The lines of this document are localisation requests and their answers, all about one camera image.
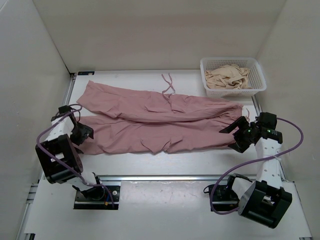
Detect pink trousers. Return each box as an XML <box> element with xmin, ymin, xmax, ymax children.
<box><xmin>77</xmin><ymin>81</ymin><xmax>244</xmax><ymax>155</ymax></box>

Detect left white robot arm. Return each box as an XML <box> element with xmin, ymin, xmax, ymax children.
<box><xmin>35</xmin><ymin>104</ymin><xmax>107</xmax><ymax>201</ymax></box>

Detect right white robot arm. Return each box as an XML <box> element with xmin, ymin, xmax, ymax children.
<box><xmin>209</xmin><ymin>112</ymin><xmax>293</xmax><ymax>229</ymax></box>

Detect beige trousers in basket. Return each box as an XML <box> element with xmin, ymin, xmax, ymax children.
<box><xmin>204</xmin><ymin>64</ymin><xmax>251</xmax><ymax>90</ymax></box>

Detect white plastic basket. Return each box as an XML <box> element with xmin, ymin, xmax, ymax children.
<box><xmin>200</xmin><ymin>57</ymin><xmax>267</xmax><ymax>98</ymax></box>

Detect aluminium rail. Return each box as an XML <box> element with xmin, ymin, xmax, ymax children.
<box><xmin>99</xmin><ymin>174</ymin><xmax>220</xmax><ymax>182</ymax></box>

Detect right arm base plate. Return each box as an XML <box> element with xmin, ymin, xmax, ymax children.
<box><xmin>204</xmin><ymin>184</ymin><xmax>258</xmax><ymax>212</ymax></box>

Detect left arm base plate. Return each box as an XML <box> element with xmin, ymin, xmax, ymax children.
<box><xmin>73</xmin><ymin>181</ymin><xmax>121</xmax><ymax>211</ymax></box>

